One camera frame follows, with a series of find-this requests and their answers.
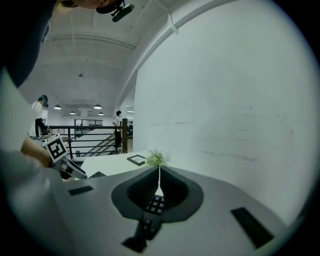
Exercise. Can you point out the white table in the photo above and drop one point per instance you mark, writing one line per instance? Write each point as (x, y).
(112, 163)

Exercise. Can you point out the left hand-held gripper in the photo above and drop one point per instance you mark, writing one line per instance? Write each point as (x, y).
(56, 147)

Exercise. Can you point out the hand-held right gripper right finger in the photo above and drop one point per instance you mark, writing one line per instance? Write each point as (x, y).
(212, 212)

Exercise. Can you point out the artificial flower sprig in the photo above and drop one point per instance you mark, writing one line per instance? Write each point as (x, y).
(156, 157)

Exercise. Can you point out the black picture frame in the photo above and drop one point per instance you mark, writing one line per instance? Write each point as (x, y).
(136, 160)

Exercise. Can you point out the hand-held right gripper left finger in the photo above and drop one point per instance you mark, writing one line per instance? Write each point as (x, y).
(100, 220)

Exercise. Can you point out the person's left forearm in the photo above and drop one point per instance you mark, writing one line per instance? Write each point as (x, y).
(35, 152)

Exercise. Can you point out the black metal railing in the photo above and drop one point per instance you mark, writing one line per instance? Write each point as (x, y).
(87, 127)

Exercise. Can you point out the ceiling smoke detector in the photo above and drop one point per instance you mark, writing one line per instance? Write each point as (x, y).
(80, 74)

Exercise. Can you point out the black keyboard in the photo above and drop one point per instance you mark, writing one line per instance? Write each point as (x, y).
(156, 205)

